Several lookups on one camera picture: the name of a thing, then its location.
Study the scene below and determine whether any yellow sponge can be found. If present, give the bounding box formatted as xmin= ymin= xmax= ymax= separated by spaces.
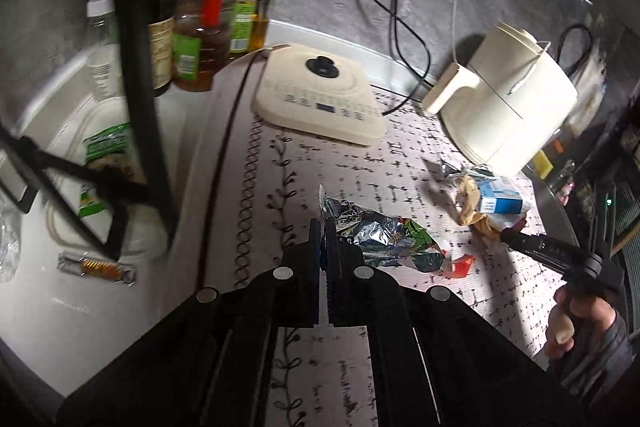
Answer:
xmin=532 ymin=152 xmax=554 ymax=180

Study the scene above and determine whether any black metal rack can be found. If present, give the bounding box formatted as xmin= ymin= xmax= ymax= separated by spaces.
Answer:
xmin=0 ymin=0 xmax=182 ymax=262

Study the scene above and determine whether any coiled black cable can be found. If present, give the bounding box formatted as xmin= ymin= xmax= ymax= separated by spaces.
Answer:
xmin=556 ymin=23 xmax=595 ymax=76

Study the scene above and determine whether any clear bottle with white cap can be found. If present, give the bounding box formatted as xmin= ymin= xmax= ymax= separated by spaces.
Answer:
xmin=85 ymin=0 xmax=126 ymax=102

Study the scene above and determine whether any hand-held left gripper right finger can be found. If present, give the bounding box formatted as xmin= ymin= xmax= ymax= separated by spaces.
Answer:
xmin=326 ymin=217 xmax=586 ymax=427

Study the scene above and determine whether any red capped oil bottle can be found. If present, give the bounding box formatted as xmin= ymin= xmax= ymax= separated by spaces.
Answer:
xmin=171 ymin=0 xmax=247 ymax=94

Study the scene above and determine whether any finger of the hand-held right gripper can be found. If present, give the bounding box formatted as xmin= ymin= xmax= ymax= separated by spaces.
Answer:
xmin=499 ymin=227 xmax=589 ymax=272

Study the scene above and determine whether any clear plastic bag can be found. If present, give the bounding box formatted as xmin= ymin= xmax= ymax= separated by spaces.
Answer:
xmin=0 ymin=197 xmax=24 ymax=284

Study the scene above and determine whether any blue and white carton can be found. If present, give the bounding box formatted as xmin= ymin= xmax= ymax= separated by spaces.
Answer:
xmin=475 ymin=177 xmax=532 ymax=217

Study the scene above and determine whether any cream induction cooker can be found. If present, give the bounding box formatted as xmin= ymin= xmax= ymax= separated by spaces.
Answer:
xmin=251 ymin=43 xmax=388 ymax=146

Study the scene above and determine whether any printed table mat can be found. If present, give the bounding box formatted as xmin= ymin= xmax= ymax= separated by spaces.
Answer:
xmin=167 ymin=44 xmax=568 ymax=427

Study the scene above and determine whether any orange candy bar wrapper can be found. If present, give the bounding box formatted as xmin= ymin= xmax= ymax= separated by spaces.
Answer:
xmin=56 ymin=252 xmax=138 ymax=286

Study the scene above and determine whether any green food packet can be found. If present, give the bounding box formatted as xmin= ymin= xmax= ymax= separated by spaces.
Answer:
xmin=78 ymin=122 xmax=139 ymax=219

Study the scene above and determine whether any crumpled foil scrap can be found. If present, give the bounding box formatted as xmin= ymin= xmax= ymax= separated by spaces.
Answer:
xmin=437 ymin=158 xmax=493 ymax=188

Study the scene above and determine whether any foil snack wrapper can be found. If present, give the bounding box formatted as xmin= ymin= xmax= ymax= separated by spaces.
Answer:
xmin=318 ymin=185 xmax=447 ymax=275

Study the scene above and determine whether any cream electric kettle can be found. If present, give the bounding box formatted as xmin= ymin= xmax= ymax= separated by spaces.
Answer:
xmin=421 ymin=22 xmax=579 ymax=176

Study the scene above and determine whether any yellow capped bottle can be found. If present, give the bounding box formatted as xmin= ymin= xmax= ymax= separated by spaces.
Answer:
xmin=227 ymin=0 xmax=269 ymax=60

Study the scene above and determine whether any dark sauce bottle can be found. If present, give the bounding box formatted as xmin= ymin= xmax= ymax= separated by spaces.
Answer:
xmin=145 ymin=0 xmax=177 ymax=98

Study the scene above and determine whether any red wrapper scrap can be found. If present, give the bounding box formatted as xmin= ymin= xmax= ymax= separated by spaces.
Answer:
xmin=442 ymin=255 xmax=475 ymax=279

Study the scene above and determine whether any person's right hand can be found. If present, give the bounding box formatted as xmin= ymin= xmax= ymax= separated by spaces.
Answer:
xmin=544 ymin=294 xmax=619 ymax=358

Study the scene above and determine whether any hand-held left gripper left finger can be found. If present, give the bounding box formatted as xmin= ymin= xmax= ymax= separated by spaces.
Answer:
xmin=55 ymin=218 xmax=326 ymax=427

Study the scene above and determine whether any brown paper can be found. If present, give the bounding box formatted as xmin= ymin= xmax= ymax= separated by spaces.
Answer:
xmin=452 ymin=174 xmax=503 ymax=240

